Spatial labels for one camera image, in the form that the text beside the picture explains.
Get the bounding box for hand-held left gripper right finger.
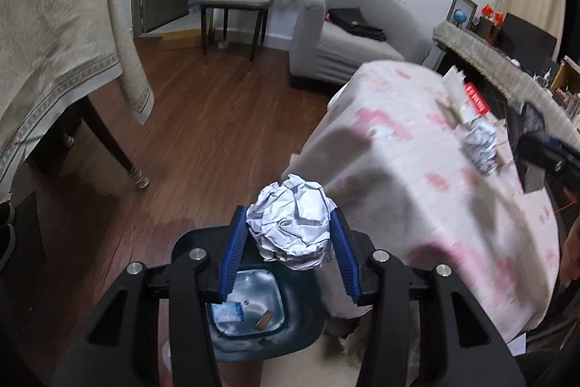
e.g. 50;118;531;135
328;208;529;387

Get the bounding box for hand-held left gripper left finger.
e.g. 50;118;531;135
50;206;250;387

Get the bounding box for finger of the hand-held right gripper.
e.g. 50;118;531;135
506;101;544;138

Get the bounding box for white paper ball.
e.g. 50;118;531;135
460;119;499;176
246;174;338;271

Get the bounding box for dark teal trash bin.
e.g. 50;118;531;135
171;225;377;363

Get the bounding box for red label packet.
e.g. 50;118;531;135
464;82;491;116

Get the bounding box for small blue white packet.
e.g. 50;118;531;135
213;302;244;324

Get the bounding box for beige lace cloth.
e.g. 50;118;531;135
432;21;580;143

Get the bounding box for black monitor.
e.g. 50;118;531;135
498;12;559;67

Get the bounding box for torn white paper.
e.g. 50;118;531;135
442;67;467;98

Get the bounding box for white pink printed blanket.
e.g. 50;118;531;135
281;59;563;340

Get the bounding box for red ornament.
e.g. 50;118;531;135
480;3;505;26

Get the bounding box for framed picture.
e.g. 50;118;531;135
451;0;478;28

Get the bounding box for dark wooden table leg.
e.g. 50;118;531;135
79;97;150;189

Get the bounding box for grey fabric sofa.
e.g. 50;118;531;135
289;0;433;86

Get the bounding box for black leather bag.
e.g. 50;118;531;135
327;7;387;42

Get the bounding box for grey dining chair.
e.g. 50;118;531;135
199;0;282;62

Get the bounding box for beige patterned tablecloth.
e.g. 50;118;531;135
0;0;155;193

